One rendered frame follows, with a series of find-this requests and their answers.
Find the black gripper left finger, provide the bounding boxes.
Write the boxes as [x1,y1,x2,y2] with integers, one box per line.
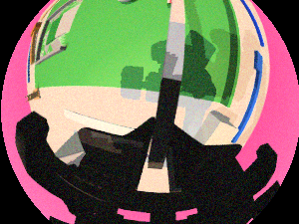
[78,115,154,191]

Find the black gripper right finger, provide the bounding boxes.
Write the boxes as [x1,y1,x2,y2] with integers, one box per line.
[166,124,242,192]

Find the green putting mat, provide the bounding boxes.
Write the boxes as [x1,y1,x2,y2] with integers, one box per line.
[35,0,230,104]

